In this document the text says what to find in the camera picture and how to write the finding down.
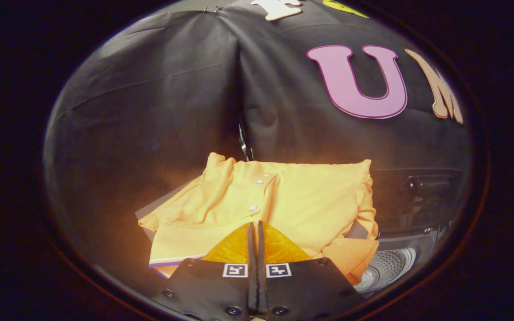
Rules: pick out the metal backdrop pole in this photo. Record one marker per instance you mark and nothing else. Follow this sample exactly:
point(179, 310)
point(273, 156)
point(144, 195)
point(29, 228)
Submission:
point(245, 142)

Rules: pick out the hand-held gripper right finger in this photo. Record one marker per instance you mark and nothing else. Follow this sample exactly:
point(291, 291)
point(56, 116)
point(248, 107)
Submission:
point(306, 290)

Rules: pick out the dark washing machine lid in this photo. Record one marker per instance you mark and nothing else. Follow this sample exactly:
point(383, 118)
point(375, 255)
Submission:
point(417, 205)

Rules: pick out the black backdrop cloth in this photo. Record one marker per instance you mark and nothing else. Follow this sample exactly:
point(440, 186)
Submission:
point(150, 111)

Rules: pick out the orange polo shirt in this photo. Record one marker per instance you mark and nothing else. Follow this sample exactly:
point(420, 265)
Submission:
point(301, 200)

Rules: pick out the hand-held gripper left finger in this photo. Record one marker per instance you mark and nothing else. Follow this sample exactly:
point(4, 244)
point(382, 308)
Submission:
point(212, 290)

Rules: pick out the grey washing machine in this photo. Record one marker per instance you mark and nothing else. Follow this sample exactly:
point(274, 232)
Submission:
point(386, 267)

